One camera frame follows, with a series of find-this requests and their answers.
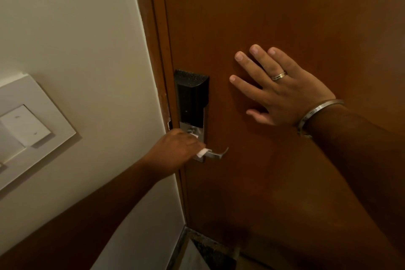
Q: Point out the person's right hand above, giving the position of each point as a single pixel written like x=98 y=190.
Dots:
x=289 y=95

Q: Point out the person's left hand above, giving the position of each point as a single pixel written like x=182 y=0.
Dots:
x=171 y=156

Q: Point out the person's left fingers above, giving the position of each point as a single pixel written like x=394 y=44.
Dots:
x=193 y=145

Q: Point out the person's right middle finger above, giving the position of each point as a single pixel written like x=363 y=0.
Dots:
x=254 y=70

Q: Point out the person's right little finger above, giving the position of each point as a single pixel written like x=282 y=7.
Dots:
x=284 y=59

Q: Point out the person's right thumb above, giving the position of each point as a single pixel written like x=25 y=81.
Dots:
x=258 y=116

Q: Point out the brown wooden door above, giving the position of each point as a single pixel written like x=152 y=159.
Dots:
x=284 y=10

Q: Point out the person's right forearm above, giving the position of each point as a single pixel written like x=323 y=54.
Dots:
x=364 y=159

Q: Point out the person's left forearm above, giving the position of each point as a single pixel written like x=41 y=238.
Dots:
x=79 y=222

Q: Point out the black and silver door lock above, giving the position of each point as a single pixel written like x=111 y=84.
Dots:
x=191 y=99

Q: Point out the silver metal bangle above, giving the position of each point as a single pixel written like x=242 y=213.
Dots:
x=311 y=114

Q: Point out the brown wooden door frame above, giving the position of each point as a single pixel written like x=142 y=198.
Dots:
x=155 y=26

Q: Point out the white wall switch plate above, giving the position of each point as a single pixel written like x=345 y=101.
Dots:
x=47 y=114

